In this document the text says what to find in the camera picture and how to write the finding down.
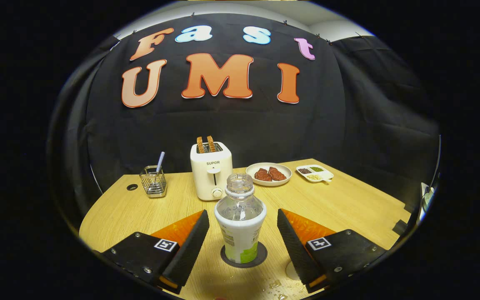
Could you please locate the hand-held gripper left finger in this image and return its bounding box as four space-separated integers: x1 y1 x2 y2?
98 210 210 295

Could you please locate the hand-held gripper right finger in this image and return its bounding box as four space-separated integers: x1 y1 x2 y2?
276 208 388 294

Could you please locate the dark brown round coaster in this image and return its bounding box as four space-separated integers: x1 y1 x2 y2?
220 241 268 268

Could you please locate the clear juice bottle white label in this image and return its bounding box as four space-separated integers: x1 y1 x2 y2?
214 173 267 264

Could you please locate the wooden table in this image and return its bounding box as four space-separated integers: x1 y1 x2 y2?
79 158 411 300

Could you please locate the white toaster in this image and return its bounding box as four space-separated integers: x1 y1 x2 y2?
190 142 233 201

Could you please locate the white divided dish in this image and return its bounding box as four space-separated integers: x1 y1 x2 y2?
296 165 334 184

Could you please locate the white round plate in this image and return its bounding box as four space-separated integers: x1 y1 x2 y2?
246 162 293 186

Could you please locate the black backdrop cloth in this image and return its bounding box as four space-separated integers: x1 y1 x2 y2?
47 12 440 234

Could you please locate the white green object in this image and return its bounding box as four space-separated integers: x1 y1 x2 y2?
418 182 435 221

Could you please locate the wire mesh holder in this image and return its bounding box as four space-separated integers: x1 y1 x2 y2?
140 165 168 198

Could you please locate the white cable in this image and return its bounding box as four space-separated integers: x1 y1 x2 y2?
89 163 104 194

